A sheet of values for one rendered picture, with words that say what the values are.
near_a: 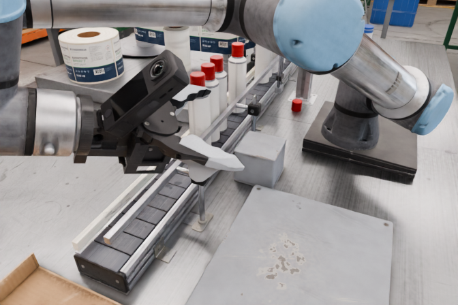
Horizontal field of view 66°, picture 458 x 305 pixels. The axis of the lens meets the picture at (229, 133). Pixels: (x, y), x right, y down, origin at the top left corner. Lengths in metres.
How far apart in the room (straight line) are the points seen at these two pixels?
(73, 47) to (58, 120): 0.90
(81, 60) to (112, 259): 0.80
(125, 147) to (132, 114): 0.07
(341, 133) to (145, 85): 0.65
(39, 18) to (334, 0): 0.37
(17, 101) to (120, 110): 0.10
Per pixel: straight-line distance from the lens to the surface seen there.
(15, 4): 0.38
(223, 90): 0.90
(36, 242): 0.82
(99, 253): 0.68
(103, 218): 0.69
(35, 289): 0.74
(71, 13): 0.51
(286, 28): 0.48
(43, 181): 0.97
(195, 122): 0.81
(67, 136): 0.41
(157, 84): 0.39
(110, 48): 1.31
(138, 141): 0.43
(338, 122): 0.95
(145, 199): 0.63
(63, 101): 0.42
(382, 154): 0.98
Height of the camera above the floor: 1.38
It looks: 32 degrees down
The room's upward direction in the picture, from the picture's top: straight up
